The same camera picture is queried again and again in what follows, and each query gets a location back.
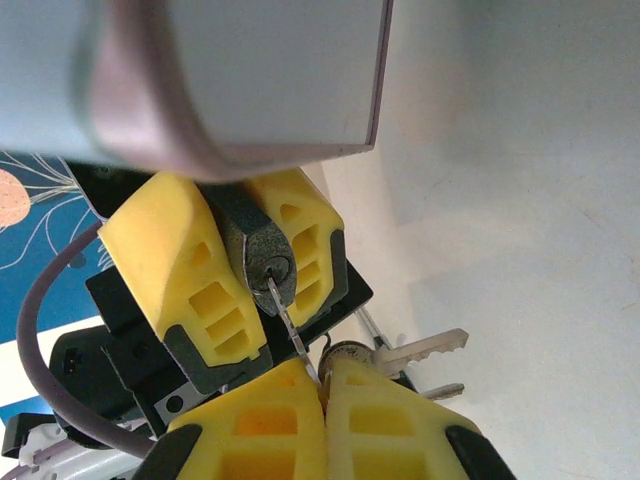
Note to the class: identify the blue patterned cloth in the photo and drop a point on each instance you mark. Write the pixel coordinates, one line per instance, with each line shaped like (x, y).
(30, 250)

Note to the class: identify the silver key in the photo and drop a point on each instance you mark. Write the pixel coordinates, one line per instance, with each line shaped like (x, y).
(375, 327)
(425, 350)
(445, 391)
(284, 310)

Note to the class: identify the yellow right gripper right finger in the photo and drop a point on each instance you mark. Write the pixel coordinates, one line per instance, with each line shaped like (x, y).
(390, 425)

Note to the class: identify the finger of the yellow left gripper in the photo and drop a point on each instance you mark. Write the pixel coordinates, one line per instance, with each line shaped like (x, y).
(315, 220)
(165, 240)

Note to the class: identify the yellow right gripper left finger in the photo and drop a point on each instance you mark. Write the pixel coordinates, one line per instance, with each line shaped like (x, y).
(260, 430)

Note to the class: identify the dark grey padlock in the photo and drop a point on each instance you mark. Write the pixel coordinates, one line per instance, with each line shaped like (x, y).
(260, 240)

